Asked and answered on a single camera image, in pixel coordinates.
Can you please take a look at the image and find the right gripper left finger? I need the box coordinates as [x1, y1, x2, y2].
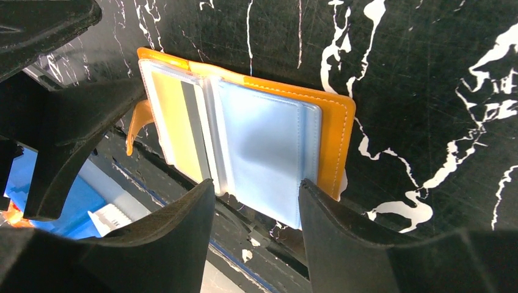
[1, 179, 215, 292]

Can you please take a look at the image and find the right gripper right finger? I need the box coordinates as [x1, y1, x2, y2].
[299, 179, 517, 292]

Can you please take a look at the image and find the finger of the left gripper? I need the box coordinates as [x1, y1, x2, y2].
[1, 79, 145, 222]
[1, 1, 102, 81]

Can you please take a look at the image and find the gold card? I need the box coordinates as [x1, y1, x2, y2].
[151, 71, 209, 183]

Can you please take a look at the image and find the orange card holder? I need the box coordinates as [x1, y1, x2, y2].
[126, 48, 356, 229]

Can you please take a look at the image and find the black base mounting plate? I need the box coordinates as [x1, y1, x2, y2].
[84, 128, 310, 292]

